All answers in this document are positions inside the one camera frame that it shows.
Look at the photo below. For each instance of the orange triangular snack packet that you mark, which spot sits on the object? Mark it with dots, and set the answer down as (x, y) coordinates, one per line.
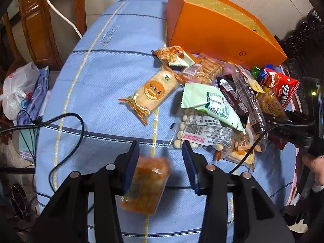
(169, 54)

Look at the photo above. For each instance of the brown wooden chair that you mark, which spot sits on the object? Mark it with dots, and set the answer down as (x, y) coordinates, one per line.
(35, 30)

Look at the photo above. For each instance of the yellow round biscuit packet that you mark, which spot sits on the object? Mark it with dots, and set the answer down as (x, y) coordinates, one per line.
(270, 106)

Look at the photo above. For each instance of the long clear brown snack packet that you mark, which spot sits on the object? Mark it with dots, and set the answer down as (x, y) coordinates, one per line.
(253, 111)

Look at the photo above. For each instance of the clear packet of biscuits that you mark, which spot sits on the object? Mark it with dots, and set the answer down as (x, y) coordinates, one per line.
(240, 154)

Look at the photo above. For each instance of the rice cracker packet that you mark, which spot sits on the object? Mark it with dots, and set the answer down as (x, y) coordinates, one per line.
(154, 88)

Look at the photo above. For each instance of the small yellow snack packet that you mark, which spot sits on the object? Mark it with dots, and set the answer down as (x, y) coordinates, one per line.
(256, 86)

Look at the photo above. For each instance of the pale green snack packet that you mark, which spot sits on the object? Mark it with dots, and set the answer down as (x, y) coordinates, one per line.
(215, 101)

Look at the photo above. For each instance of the twisted cookie packet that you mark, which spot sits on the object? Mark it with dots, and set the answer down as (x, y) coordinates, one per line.
(207, 68)

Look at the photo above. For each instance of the blue striped cloth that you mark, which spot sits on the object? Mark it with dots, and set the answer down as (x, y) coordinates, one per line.
(38, 93)

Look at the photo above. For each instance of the orange clear snack packet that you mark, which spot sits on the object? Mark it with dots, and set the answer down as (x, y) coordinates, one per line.
(149, 182)

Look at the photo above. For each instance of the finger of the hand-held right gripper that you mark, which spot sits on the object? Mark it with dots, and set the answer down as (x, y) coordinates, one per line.
(281, 131)
(293, 116)

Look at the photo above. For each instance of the orange cardboard box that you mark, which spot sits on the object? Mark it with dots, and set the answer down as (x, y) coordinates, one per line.
(215, 35)

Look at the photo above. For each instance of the red snack packet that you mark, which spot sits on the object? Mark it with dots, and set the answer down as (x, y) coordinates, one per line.
(283, 88)

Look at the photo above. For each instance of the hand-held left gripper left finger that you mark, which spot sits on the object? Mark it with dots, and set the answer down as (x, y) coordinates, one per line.
(132, 167)

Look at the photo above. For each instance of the blue striped blanket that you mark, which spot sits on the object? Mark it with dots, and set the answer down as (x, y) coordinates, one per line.
(101, 81)

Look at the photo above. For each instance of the white plastic bag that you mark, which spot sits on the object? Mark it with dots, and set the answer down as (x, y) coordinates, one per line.
(17, 88)

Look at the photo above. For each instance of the clear packet of white balls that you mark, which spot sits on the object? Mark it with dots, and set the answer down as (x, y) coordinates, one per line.
(202, 131)

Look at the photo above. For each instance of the bright green snack packet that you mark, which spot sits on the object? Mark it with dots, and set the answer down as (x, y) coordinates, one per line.
(256, 71)

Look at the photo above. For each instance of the brown chocolate bar packet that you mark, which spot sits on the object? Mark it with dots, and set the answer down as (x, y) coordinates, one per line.
(231, 95)

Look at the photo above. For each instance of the person's right hand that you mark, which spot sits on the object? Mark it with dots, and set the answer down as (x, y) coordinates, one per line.
(315, 168)

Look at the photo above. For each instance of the dark round object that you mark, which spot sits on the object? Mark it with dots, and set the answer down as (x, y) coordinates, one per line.
(19, 200)

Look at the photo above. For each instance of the dark carved wooden headboard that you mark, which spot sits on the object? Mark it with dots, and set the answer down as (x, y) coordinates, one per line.
(306, 38)

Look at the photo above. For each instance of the pink sheet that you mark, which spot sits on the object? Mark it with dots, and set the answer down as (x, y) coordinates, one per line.
(293, 189)

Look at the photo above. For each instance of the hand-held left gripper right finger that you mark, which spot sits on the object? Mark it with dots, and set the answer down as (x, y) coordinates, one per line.
(190, 168)

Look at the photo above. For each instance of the person's right forearm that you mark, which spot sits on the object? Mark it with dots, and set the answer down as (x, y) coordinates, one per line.
(317, 200)

